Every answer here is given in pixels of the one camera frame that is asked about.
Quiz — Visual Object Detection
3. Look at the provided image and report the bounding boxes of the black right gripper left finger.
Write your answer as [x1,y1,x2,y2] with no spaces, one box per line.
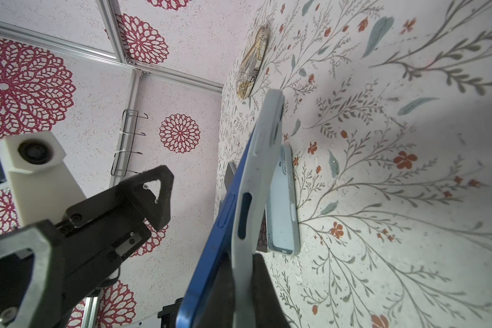
[198,254,234,328]

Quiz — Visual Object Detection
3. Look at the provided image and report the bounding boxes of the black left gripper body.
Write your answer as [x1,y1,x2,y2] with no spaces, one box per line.
[57,206,151,312]

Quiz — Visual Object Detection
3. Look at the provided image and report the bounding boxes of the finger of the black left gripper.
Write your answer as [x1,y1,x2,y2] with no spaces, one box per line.
[63,165,174,230]
[0,220,64,327]

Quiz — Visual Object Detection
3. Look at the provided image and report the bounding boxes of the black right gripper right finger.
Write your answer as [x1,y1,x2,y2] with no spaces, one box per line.
[251,254,290,328]

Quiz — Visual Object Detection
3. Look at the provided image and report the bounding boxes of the black phone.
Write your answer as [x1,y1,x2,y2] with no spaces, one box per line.
[176,142,251,327]
[224,161,236,191]

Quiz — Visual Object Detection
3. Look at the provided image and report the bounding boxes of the light blue phone case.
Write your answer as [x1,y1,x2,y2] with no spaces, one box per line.
[266,142,301,256]

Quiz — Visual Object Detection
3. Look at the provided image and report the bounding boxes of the clear plastic bag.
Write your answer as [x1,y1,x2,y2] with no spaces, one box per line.
[236,25,270,100]

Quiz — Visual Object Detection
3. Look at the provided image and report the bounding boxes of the black wire wall basket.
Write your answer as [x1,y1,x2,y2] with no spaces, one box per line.
[110,109,149,183]

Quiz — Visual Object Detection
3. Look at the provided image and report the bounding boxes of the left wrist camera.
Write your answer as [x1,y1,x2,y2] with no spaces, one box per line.
[0,131,86,227]

